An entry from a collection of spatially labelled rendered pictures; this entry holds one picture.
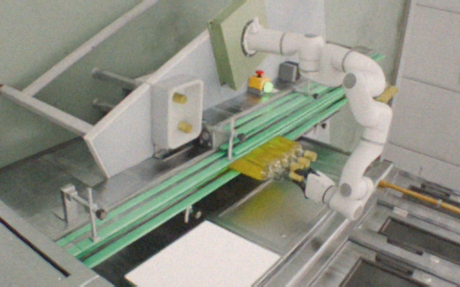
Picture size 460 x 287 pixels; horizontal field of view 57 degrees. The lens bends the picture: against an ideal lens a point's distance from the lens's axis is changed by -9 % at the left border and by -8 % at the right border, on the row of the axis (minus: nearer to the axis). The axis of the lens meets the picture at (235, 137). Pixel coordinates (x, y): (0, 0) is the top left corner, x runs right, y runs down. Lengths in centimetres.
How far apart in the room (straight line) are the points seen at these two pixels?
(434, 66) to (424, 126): 102
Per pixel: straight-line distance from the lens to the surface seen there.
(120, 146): 155
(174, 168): 160
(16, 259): 102
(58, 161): 213
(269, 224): 167
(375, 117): 145
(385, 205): 199
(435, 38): 742
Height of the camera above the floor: 180
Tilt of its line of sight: 30 degrees down
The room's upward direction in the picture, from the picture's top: 110 degrees clockwise
